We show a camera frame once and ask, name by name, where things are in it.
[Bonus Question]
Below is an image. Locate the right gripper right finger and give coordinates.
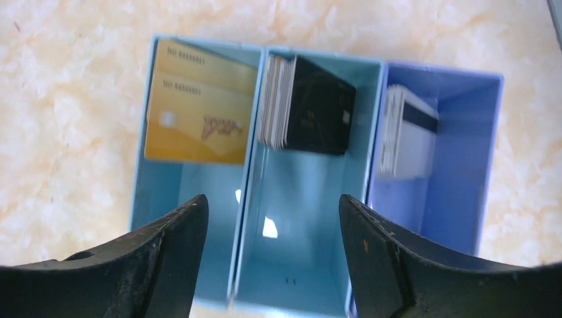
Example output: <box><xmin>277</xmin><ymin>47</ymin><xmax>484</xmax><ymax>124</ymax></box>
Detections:
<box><xmin>339</xmin><ymin>194</ymin><xmax>561</xmax><ymax>317</ymax></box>

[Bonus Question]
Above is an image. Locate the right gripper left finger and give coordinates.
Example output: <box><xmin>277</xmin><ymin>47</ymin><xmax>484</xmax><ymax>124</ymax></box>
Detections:
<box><xmin>1</xmin><ymin>195</ymin><xmax>209</xmax><ymax>317</ymax></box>

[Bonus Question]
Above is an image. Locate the silver credit card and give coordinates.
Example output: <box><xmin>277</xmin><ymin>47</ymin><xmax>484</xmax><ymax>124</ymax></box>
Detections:
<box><xmin>377</xmin><ymin>84</ymin><xmax>439</xmax><ymax>180</ymax></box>

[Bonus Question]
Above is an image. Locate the gold credit card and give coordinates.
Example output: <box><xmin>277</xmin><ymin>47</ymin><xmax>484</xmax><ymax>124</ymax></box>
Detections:
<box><xmin>144</xmin><ymin>38</ymin><xmax>258</xmax><ymax>165</ymax></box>

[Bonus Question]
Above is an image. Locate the black credit card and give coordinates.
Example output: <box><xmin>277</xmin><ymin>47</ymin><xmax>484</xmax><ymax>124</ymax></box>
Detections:
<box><xmin>256</xmin><ymin>54</ymin><xmax>357</xmax><ymax>156</ymax></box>

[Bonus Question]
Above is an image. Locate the purple drawer right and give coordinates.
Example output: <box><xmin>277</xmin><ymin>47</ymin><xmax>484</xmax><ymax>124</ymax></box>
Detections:
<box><xmin>365</xmin><ymin>61</ymin><xmax>504</xmax><ymax>257</ymax></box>

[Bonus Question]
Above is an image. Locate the light blue drawer left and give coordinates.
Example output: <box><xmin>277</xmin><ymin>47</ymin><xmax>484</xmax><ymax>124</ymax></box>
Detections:
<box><xmin>129</xmin><ymin>34</ymin><xmax>264</xmax><ymax>308</ymax></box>

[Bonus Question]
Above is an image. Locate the light blue drawer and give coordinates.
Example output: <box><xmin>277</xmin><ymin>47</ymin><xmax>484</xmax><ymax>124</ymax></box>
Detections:
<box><xmin>129</xmin><ymin>34</ymin><xmax>264</xmax><ymax>308</ymax></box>
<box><xmin>233</xmin><ymin>46</ymin><xmax>384</xmax><ymax>317</ymax></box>

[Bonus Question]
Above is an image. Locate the light blue drawer middle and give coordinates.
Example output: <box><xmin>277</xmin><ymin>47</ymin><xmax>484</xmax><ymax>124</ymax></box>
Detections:
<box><xmin>233</xmin><ymin>46</ymin><xmax>384</xmax><ymax>317</ymax></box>

